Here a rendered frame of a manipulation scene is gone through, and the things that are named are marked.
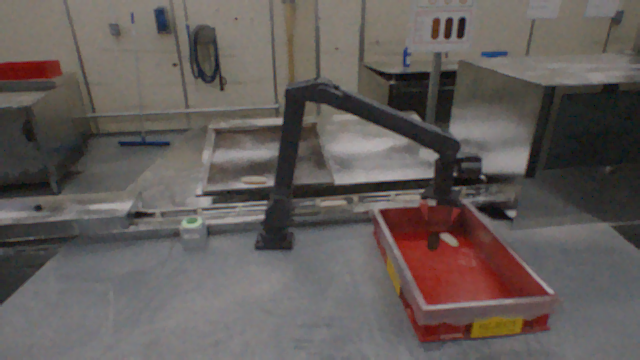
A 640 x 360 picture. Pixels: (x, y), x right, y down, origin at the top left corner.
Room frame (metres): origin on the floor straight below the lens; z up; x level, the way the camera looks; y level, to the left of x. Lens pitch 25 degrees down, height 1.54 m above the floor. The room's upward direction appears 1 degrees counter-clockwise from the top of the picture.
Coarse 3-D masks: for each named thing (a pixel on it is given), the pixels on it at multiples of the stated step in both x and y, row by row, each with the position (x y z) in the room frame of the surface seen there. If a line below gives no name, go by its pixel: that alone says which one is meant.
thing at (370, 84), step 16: (368, 64) 3.70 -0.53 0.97; (384, 64) 3.66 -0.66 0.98; (400, 64) 3.61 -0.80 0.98; (416, 64) 3.57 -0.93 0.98; (448, 64) 3.48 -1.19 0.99; (368, 80) 3.59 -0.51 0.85; (384, 80) 3.10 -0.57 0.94; (400, 80) 3.06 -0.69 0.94; (416, 80) 3.05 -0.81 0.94; (448, 80) 3.04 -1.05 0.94; (368, 96) 3.57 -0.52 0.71; (384, 96) 3.08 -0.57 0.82; (400, 96) 2.99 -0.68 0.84; (416, 96) 3.01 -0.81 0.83; (448, 96) 3.04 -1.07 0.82; (416, 112) 3.01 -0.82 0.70; (448, 112) 3.04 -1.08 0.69
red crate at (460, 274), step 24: (408, 240) 1.06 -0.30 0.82; (408, 264) 0.93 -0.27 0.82; (432, 264) 0.93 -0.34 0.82; (456, 264) 0.93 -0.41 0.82; (480, 264) 0.93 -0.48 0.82; (432, 288) 0.83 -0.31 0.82; (456, 288) 0.82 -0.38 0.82; (480, 288) 0.82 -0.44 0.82; (504, 288) 0.82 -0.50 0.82; (408, 312) 0.73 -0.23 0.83; (432, 336) 0.65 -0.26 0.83; (456, 336) 0.65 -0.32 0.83
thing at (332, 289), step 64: (64, 256) 1.01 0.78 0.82; (128, 256) 1.00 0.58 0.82; (192, 256) 1.00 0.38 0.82; (256, 256) 0.99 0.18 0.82; (320, 256) 0.98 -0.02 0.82; (576, 256) 0.96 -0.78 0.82; (0, 320) 0.75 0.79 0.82; (64, 320) 0.74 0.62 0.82; (128, 320) 0.74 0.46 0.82; (192, 320) 0.73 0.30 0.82; (256, 320) 0.73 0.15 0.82; (320, 320) 0.72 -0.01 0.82; (384, 320) 0.72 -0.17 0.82; (576, 320) 0.71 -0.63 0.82
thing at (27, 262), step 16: (112, 192) 1.47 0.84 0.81; (608, 224) 1.14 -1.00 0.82; (624, 224) 1.15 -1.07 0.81; (0, 256) 1.04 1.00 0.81; (16, 256) 1.05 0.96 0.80; (32, 256) 1.05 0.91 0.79; (48, 256) 1.06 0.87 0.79; (0, 272) 1.04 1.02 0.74; (16, 272) 1.04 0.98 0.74; (32, 272) 1.05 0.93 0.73; (0, 288) 1.04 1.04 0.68; (16, 288) 1.04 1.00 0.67; (0, 304) 1.03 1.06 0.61
